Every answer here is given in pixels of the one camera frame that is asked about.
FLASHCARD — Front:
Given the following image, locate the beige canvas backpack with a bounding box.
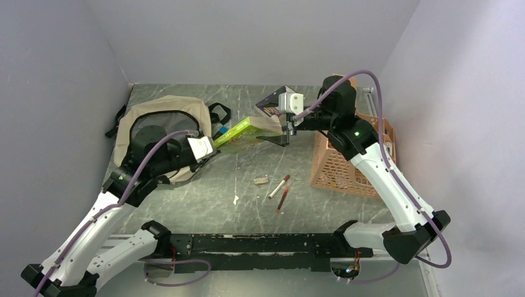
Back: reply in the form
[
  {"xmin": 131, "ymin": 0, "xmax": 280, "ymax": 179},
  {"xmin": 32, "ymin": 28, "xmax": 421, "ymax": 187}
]
[{"xmin": 105, "ymin": 95, "xmax": 231, "ymax": 187}]

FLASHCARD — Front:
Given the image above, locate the purple book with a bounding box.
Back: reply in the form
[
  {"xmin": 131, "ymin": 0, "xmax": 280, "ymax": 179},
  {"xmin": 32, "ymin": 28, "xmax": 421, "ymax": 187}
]
[{"xmin": 255, "ymin": 85, "xmax": 295, "ymax": 121}]

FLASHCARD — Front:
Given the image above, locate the green book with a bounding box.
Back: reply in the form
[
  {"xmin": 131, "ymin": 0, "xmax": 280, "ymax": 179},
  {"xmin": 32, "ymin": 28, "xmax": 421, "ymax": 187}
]
[{"xmin": 214, "ymin": 116, "xmax": 282, "ymax": 154}]

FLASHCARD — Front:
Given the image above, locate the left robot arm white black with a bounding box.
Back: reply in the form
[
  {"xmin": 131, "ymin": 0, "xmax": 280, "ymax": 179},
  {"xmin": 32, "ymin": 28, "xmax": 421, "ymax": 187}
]
[{"xmin": 21, "ymin": 125, "xmax": 216, "ymax": 296}]

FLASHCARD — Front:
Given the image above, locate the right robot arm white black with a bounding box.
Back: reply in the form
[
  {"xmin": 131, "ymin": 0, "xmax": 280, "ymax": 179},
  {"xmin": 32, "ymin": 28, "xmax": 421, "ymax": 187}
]
[{"xmin": 258, "ymin": 75, "xmax": 451, "ymax": 264}]

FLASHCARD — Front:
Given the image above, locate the blue black marker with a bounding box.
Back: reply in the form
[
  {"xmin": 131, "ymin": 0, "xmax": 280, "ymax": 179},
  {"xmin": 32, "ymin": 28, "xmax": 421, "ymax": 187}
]
[{"xmin": 218, "ymin": 126, "xmax": 228, "ymax": 136}]

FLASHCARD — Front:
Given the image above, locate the orange plastic file organizer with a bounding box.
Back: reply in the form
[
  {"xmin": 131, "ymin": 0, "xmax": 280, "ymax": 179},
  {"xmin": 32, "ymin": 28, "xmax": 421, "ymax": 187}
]
[{"xmin": 310, "ymin": 74, "xmax": 396, "ymax": 199}]

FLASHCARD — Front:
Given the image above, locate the white red marker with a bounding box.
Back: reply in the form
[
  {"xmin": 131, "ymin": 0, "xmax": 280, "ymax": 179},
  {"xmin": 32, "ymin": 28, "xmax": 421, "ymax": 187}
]
[{"xmin": 268, "ymin": 174, "xmax": 290, "ymax": 199}]

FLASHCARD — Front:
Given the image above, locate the red pen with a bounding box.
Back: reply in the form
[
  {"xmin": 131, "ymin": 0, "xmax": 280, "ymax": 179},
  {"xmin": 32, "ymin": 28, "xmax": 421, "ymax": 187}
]
[{"xmin": 276, "ymin": 186, "xmax": 290, "ymax": 213}]

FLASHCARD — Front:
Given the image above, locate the small beige eraser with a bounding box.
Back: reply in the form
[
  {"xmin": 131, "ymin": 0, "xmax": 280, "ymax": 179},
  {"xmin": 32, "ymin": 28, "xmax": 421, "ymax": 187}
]
[{"xmin": 253, "ymin": 176, "xmax": 269, "ymax": 186}]

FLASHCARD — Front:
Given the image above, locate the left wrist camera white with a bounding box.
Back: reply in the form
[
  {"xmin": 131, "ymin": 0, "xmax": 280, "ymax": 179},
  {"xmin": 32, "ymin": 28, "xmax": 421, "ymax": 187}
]
[{"xmin": 188, "ymin": 136, "xmax": 217, "ymax": 162}]

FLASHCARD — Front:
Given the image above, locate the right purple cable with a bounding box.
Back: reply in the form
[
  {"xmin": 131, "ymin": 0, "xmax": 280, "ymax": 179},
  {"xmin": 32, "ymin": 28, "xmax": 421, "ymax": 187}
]
[{"xmin": 293, "ymin": 69, "xmax": 453, "ymax": 285}]

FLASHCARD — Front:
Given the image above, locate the purple cable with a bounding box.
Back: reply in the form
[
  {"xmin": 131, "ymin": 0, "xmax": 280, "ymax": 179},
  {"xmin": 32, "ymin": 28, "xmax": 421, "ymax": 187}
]
[
  {"xmin": 32, "ymin": 129, "xmax": 212, "ymax": 297},
  {"xmin": 293, "ymin": 69, "xmax": 453, "ymax": 285}
]

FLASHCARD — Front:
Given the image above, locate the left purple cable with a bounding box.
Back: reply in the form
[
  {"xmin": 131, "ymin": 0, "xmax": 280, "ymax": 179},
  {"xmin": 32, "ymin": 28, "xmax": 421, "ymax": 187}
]
[{"xmin": 32, "ymin": 129, "xmax": 212, "ymax": 297}]

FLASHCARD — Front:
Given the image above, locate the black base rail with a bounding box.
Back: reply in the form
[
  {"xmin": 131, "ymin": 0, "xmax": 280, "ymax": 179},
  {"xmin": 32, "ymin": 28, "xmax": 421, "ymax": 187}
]
[{"xmin": 149, "ymin": 233, "xmax": 373, "ymax": 273}]

